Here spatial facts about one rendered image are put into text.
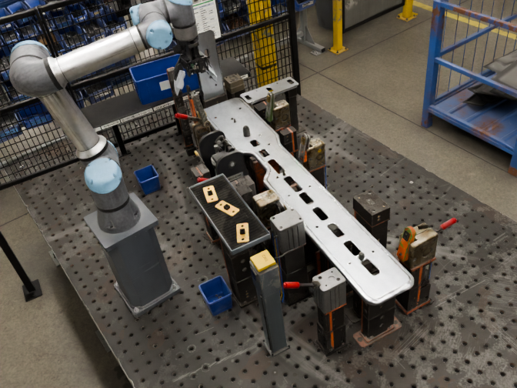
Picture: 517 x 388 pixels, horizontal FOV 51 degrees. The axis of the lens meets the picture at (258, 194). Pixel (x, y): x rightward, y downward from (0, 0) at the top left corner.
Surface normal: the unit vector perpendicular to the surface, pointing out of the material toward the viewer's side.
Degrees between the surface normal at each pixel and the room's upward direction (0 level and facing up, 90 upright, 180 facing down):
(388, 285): 0
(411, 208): 0
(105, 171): 8
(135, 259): 90
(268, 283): 90
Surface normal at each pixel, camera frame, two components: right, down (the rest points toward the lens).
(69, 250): -0.11, -0.75
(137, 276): 0.58, 0.49
